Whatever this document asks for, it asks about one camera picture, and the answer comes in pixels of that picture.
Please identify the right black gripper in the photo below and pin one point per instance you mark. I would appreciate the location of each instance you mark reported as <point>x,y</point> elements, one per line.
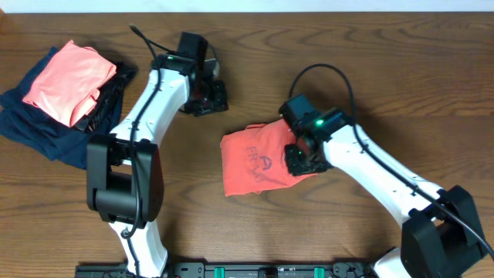
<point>295,167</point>

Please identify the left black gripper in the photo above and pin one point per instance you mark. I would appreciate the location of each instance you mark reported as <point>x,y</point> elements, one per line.
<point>211,100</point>

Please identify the red printed t-shirt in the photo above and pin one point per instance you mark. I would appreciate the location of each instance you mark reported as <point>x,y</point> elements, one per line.
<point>253,160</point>

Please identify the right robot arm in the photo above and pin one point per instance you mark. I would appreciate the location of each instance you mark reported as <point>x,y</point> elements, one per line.
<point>441,234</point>

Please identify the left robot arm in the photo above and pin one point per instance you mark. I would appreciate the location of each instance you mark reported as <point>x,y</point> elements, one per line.
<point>124,180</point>

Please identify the folded black patterned garment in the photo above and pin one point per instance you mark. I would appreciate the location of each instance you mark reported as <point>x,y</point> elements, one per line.
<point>106,114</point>

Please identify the folded pink shirt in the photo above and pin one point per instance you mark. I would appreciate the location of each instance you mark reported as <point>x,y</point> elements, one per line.
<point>68,88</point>

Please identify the folded navy blue garment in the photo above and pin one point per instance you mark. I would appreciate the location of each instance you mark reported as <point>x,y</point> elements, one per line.
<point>28,125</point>

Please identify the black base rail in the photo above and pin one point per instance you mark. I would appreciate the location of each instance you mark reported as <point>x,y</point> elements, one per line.
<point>204,270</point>

